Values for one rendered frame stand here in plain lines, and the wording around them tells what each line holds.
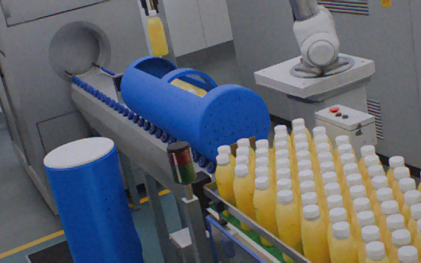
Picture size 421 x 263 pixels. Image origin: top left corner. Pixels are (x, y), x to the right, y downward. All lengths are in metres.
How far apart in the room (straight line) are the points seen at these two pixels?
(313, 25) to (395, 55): 1.40
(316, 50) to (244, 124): 0.50
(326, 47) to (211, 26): 5.48
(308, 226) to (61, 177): 1.17
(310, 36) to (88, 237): 1.17
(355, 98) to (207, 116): 0.92
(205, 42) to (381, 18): 4.30
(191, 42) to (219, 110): 5.73
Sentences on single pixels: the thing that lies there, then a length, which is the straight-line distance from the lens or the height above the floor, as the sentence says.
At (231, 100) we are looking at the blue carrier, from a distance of 2.29.
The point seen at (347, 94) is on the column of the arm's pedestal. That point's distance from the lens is 2.95.
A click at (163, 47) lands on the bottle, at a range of 2.94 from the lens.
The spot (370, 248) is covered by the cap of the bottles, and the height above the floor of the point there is 1.10.
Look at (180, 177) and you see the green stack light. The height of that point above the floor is 1.18.
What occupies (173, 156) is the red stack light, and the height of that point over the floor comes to 1.24.
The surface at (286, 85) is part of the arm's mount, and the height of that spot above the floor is 1.04.
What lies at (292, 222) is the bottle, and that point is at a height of 1.03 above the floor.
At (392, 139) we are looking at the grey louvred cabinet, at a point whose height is 0.23.
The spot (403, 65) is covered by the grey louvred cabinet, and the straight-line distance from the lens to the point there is 3.99.
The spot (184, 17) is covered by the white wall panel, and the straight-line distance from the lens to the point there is 7.91.
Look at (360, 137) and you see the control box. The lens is 2.19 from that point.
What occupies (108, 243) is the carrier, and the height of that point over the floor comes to 0.69.
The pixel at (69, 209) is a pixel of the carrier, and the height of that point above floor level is 0.86.
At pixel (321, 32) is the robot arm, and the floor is 1.27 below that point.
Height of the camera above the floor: 1.86
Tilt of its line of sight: 19 degrees down
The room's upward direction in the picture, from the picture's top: 12 degrees counter-clockwise
